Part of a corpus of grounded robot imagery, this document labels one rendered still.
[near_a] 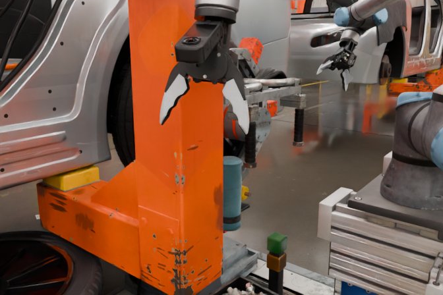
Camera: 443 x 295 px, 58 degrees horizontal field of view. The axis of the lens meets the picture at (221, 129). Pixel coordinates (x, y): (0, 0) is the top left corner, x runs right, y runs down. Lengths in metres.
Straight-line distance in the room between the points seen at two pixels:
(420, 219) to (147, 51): 0.66
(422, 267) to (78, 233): 0.95
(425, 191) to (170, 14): 0.63
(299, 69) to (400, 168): 3.14
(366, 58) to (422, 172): 3.15
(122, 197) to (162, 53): 0.44
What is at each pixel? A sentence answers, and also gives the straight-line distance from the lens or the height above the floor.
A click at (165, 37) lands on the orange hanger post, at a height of 1.16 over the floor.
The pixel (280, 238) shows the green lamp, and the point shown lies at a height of 0.66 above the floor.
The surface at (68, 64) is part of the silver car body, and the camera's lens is 1.34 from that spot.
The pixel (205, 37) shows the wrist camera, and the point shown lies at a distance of 0.61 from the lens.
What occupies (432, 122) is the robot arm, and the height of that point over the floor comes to 1.01.
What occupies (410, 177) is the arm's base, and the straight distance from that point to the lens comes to 0.90.
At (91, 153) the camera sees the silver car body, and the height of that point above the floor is 0.79.
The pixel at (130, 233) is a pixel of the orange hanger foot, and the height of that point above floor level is 0.65.
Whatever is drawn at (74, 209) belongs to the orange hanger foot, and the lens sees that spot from 1.31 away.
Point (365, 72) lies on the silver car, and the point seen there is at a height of 0.86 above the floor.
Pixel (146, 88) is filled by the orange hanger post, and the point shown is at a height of 1.04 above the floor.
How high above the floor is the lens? 1.15
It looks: 12 degrees down
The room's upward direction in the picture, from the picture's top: straight up
